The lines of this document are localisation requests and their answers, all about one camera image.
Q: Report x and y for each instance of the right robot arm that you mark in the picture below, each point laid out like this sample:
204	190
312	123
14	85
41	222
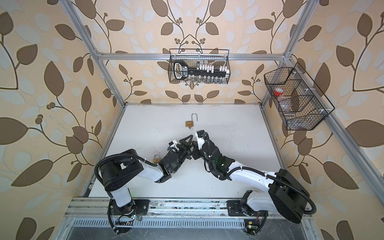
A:
286	195

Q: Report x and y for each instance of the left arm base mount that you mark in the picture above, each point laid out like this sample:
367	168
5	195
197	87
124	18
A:
136	207

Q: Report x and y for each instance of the large brass padlock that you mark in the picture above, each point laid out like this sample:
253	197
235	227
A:
191	122

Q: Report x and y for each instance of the black socket set holder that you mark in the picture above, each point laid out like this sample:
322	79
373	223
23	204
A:
183	71

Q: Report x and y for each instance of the right wire basket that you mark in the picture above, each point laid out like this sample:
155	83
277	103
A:
304	105

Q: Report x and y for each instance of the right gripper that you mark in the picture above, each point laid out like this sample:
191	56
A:
196	155

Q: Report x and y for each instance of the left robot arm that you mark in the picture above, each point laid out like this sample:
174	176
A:
115	171

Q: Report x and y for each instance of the back wire basket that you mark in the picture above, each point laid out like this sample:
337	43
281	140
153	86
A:
216	57

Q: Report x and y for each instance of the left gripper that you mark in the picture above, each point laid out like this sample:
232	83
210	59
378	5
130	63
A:
185	149

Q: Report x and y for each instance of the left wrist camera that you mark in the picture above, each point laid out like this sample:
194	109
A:
173	145

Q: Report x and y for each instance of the small brass padlock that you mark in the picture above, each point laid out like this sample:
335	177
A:
156	159

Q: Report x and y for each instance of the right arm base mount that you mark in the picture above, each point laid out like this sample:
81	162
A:
237	208

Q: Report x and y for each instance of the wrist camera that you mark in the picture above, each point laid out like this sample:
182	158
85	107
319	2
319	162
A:
173	145
202	138

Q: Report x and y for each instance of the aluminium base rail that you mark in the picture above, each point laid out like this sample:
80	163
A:
159	207

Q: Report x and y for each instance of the wire basket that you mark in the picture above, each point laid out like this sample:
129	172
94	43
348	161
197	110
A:
304	105
216	57

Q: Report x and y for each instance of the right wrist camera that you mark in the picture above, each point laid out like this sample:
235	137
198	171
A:
202	138

